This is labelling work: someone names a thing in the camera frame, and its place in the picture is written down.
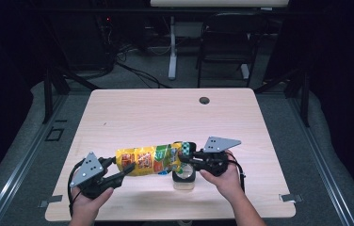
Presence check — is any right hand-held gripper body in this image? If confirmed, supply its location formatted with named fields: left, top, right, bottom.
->
left=201, top=136, right=243, bottom=177

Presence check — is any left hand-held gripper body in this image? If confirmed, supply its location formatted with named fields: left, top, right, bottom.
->
left=70, top=152, right=124, bottom=200

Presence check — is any clear jar black flip lid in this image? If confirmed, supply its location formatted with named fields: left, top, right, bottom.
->
left=171, top=141, right=198, bottom=191

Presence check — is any yellow spouted pouch green cap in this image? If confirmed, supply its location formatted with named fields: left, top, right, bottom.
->
left=115, top=141, right=192, bottom=177

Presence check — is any person's left hand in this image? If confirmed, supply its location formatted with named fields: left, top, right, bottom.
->
left=70, top=186, right=115, bottom=222

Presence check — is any person's right hand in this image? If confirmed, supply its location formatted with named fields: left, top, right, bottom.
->
left=198, top=150, right=245, bottom=202

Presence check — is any grey tape piece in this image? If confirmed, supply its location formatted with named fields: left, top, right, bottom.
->
left=38, top=194, right=64, bottom=209
left=278, top=193, right=304, bottom=203

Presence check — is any short white desk leg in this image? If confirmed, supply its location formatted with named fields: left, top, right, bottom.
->
left=240, top=62, right=250, bottom=80

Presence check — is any long white desk leg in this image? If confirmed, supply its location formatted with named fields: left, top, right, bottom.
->
left=168, top=16, right=178, bottom=81

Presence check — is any black folding chair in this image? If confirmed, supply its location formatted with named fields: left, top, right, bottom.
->
left=196, top=12, right=268, bottom=89

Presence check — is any dark computer tower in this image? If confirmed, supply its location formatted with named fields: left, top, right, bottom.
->
left=51, top=13, right=113, bottom=72

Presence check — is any black curtain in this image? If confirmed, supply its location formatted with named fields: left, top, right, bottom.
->
left=0, top=0, right=54, bottom=197
left=268, top=0, right=354, bottom=205

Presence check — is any white desk top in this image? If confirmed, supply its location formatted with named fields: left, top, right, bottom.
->
left=150, top=0, right=291, bottom=8

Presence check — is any left hand-held gripper black cable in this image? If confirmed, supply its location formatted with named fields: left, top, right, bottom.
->
left=67, top=158, right=87, bottom=218

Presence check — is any hand-held gripper black cable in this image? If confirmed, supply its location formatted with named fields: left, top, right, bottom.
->
left=67, top=158, right=87, bottom=218
left=228, top=152, right=247, bottom=194

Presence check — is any right hand-held gripper black cable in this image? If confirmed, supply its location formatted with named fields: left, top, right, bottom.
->
left=228, top=152, right=247, bottom=194

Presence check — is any aluminium floor rail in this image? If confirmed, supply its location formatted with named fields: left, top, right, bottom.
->
left=286, top=93, right=354, bottom=226
left=0, top=93, right=68, bottom=226

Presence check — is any black metal frame stand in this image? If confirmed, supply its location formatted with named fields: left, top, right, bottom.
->
left=42, top=65, right=101, bottom=124
left=253, top=67, right=311, bottom=128

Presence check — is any black floor cable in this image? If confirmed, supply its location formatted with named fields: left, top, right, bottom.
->
left=115, top=60, right=173, bottom=89

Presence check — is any tangle of black cables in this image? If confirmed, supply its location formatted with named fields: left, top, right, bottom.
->
left=98, top=18, right=136, bottom=64

